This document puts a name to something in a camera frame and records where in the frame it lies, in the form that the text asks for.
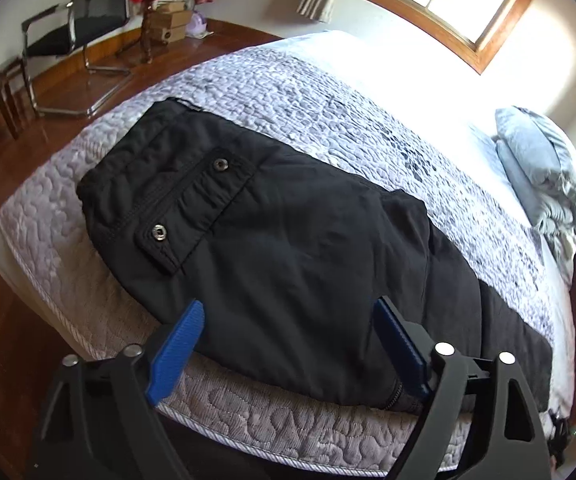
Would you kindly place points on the light grey folded blanket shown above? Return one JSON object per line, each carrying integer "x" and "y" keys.
{"x": 518, "y": 185}

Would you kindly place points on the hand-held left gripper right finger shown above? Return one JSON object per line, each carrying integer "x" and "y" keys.
{"x": 400, "y": 350}

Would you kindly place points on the cardboard box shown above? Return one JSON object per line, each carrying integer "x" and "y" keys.
{"x": 168, "y": 33}
{"x": 170, "y": 18}

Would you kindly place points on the dark wooden stool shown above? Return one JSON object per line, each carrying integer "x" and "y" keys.
{"x": 5, "y": 95}

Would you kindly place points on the black mesh metal chair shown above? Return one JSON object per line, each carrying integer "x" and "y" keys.
{"x": 78, "y": 25}

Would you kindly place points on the black pants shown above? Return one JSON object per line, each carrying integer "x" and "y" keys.
{"x": 293, "y": 240}

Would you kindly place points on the purple plastic container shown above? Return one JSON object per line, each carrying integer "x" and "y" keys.
{"x": 199, "y": 27}

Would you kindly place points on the wooden coat rack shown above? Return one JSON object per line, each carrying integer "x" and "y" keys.
{"x": 147, "y": 25}

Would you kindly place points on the bed with quilted mattress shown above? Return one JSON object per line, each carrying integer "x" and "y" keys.
{"x": 318, "y": 95}

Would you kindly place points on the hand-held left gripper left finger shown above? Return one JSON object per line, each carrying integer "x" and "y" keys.
{"x": 178, "y": 350}

